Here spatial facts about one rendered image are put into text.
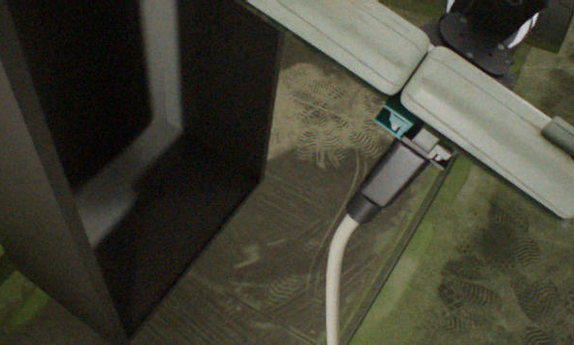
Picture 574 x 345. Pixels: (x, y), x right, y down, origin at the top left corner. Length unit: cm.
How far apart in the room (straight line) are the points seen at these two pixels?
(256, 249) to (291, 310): 26
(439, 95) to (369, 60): 5
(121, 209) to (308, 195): 78
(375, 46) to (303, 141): 187
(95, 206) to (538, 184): 130
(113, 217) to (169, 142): 29
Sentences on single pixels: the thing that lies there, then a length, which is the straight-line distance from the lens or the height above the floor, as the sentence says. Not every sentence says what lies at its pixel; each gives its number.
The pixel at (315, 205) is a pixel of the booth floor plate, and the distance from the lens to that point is 205.
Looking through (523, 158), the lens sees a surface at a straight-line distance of 41.
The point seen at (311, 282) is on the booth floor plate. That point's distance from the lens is 188.
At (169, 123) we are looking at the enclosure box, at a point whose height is 53.
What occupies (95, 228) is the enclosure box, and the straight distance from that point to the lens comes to 154.
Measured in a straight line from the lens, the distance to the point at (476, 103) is 40.
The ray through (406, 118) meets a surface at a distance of 42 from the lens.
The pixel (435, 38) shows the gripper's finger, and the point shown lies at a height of 139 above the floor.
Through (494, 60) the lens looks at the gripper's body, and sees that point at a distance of 51.
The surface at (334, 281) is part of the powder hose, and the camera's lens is 68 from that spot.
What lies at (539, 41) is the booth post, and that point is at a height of 4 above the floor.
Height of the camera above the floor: 168
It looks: 47 degrees down
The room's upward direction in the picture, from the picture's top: 7 degrees counter-clockwise
